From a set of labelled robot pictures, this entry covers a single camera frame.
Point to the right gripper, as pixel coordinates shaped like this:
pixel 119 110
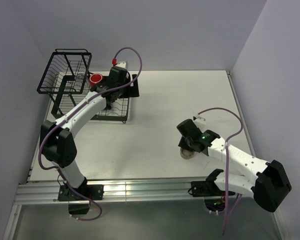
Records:
pixel 183 144

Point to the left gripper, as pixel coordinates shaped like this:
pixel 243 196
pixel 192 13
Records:
pixel 133 90

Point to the small beige stone bowl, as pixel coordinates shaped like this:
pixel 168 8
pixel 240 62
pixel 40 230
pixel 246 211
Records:
pixel 186 154

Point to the red ceramic mug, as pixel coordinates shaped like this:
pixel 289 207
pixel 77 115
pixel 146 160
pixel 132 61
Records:
pixel 95 78

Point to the clear glass tumbler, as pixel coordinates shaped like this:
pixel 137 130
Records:
pixel 80 78

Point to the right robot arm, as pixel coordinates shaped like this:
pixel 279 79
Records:
pixel 265 182

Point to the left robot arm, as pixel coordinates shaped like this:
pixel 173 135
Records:
pixel 57 139

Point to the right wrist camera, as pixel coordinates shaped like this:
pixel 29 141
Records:
pixel 199 121

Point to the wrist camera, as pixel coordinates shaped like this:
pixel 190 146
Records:
pixel 121 64
pixel 199 121

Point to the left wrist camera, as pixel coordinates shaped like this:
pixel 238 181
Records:
pixel 121 64

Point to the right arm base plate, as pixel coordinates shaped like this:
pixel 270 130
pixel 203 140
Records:
pixel 205 188

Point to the aluminium mounting rail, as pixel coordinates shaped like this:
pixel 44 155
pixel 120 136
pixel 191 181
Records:
pixel 130 190

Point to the black wire dish rack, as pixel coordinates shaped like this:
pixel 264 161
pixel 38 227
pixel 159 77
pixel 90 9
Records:
pixel 71 61

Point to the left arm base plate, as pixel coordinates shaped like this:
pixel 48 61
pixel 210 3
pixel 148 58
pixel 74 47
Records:
pixel 94 192

